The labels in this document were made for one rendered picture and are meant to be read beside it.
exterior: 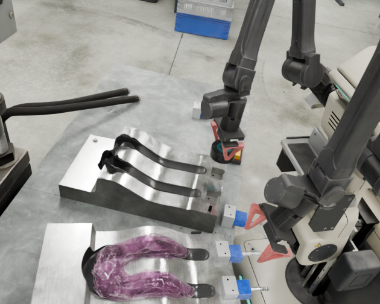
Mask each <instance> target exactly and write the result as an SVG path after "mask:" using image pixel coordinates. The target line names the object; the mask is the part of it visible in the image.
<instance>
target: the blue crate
mask: <svg viewBox="0 0 380 304"><path fill-rule="evenodd" d="M230 24H231V21H225V20H221V19H214V18H210V17H204V16H197V15H193V14H186V13H180V12H177V13H176V22H175V27H174V30H175V31H178V32H183V33H189V34H196V35H199V36H206V37H213V38H217V39H223V40H227V38H228V35H229V30H230Z"/></svg>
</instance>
